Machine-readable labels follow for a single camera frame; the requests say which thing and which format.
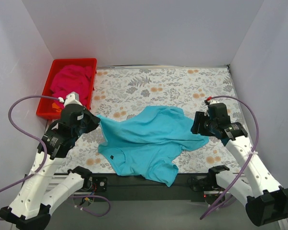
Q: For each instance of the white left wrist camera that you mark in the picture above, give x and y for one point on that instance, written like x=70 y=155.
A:
x=71 y=98

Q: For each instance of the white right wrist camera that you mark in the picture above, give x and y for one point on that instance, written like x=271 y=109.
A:
x=210 y=102

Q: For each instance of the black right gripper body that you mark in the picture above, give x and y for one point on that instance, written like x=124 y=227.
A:
x=198 y=123

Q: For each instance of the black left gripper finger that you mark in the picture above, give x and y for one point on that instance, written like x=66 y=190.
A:
x=90 y=120
x=87 y=129

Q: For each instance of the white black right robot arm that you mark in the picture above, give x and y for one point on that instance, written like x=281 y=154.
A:
x=264 y=198

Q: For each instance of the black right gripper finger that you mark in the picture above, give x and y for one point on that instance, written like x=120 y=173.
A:
x=203 y=124
x=198 y=123

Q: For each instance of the magenta t shirt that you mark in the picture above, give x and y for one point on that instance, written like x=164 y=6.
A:
x=72 y=78

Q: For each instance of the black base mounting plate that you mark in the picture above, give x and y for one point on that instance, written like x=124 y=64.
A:
x=187 y=186

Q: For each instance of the aluminium frame rail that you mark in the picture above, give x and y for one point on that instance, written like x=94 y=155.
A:
x=52 y=184

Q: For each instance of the orange cloth in bin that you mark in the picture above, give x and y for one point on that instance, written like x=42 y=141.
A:
x=56 y=107

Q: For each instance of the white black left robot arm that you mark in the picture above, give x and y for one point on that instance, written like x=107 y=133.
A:
x=33 y=206

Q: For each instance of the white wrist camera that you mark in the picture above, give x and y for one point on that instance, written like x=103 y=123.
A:
x=71 y=98
x=210 y=102

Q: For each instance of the turquoise t shirt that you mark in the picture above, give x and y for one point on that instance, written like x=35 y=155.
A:
x=148 y=143

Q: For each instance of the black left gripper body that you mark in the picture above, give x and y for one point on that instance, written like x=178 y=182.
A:
x=87 y=120

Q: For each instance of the red plastic bin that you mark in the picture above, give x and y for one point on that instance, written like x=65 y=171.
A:
x=58 y=64

